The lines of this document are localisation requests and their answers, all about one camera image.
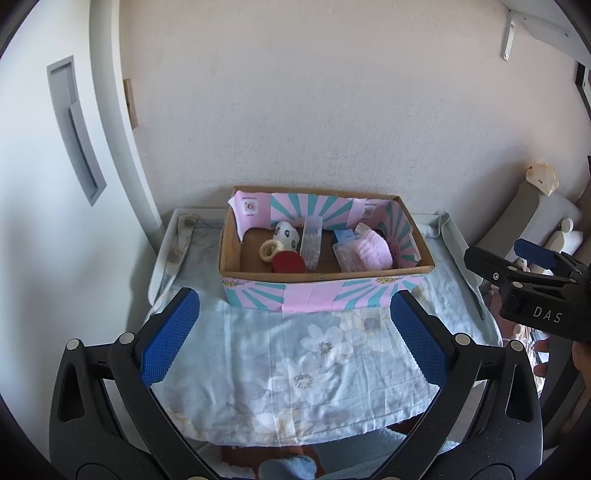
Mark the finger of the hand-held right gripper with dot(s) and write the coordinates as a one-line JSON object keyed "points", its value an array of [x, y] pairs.
{"points": [[533, 253], [485, 265]]}

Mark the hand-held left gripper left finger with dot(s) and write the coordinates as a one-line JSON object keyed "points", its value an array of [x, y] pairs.
{"points": [[168, 337]]}

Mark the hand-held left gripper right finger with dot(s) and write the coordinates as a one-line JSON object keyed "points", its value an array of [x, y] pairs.
{"points": [[418, 341]]}

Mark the pink fluffy cloth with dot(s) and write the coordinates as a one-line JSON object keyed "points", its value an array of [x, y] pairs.
{"points": [[371, 253]]}

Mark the pink papered cardboard box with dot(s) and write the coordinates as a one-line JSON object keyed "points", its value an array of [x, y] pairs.
{"points": [[314, 295]]}

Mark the white blue labelled packet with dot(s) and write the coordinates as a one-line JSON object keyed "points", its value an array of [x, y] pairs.
{"points": [[345, 249]]}

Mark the small white card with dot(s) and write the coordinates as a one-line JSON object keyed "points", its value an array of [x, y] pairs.
{"points": [[362, 228]]}

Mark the cream scrunchie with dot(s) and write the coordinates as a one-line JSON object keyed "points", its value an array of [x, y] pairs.
{"points": [[269, 251]]}

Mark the red lidded round tin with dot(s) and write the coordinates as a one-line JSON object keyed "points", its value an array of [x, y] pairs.
{"points": [[287, 263]]}

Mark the person's right hand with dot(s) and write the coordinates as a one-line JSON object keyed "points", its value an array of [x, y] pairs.
{"points": [[541, 369]]}

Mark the grey cushion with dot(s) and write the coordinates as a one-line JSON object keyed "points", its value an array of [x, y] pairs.
{"points": [[517, 217]]}

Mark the floral light blue cloth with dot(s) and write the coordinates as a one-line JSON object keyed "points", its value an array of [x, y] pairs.
{"points": [[277, 360]]}

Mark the white patterned ball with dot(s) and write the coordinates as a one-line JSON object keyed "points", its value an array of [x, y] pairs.
{"points": [[288, 234]]}

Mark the blue fluffy slipper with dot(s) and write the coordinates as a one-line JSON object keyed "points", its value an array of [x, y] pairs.
{"points": [[288, 467]]}

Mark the small brown wooden piece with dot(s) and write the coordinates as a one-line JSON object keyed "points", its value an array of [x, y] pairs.
{"points": [[130, 104]]}

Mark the white door frame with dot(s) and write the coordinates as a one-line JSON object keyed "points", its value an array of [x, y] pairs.
{"points": [[124, 152]]}

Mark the white shelf bracket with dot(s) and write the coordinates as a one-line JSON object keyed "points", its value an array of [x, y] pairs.
{"points": [[510, 37]]}

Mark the white wall shelf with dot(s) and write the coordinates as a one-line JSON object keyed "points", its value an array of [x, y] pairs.
{"points": [[549, 23]]}

